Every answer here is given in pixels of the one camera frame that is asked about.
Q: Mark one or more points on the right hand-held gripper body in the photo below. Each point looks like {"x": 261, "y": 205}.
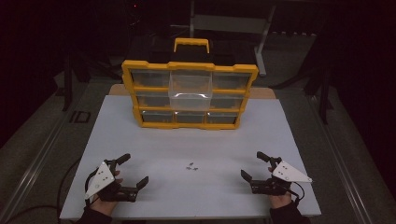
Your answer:
{"x": 288, "y": 174}

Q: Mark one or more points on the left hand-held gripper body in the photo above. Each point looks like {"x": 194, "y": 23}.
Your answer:
{"x": 101, "y": 179}

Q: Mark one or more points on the yellow parts organizer cabinet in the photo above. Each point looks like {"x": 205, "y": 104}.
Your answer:
{"x": 190, "y": 126}

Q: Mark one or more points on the clear plastic drawer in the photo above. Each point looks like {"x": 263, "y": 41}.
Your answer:
{"x": 190, "y": 102}

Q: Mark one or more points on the person's left hand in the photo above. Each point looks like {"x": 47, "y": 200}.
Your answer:
{"x": 102, "y": 206}

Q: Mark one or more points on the person's right hand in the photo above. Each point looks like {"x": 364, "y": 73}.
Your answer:
{"x": 280, "y": 201}

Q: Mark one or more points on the white table cover board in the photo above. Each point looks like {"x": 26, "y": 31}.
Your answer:
{"x": 193, "y": 193}

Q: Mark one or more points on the dark metal stand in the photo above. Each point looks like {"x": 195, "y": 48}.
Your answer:
{"x": 67, "y": 93}
{"x": 325, "y": 102}

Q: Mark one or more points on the grid of small closed drawers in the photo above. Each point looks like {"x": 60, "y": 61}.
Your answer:
{"x": 230, "y": 81}

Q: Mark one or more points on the metal floor rail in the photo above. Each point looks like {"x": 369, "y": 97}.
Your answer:
{"x": 339, "y": 161}
{"x": 34, "y": 168}

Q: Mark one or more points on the grey metal stand frame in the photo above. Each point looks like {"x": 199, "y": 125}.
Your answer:
{"x": 230, "y": 23}

